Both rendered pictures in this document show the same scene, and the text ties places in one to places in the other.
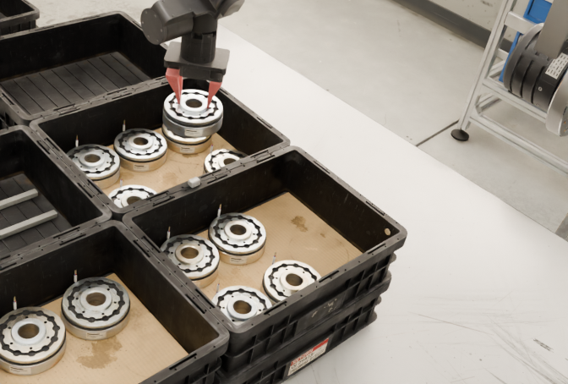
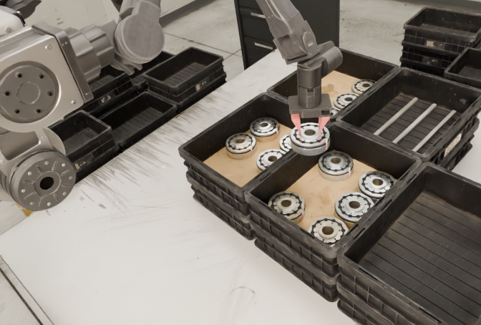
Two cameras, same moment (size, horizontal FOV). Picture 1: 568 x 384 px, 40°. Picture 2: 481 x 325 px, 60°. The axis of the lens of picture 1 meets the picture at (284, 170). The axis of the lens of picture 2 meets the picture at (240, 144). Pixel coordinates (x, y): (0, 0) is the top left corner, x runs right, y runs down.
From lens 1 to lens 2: 1.99 m
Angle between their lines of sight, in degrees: 103
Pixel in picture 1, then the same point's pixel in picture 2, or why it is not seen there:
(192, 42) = not seen: hidden behind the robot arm
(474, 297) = (127, 226)
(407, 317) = (174, 205)
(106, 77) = (436, 303)
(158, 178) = (333, 198)
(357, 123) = not seen: outside the picture
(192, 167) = (313, 212)
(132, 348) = not seen: hidden behind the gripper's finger
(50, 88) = (470, 269)
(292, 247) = (240, 172)
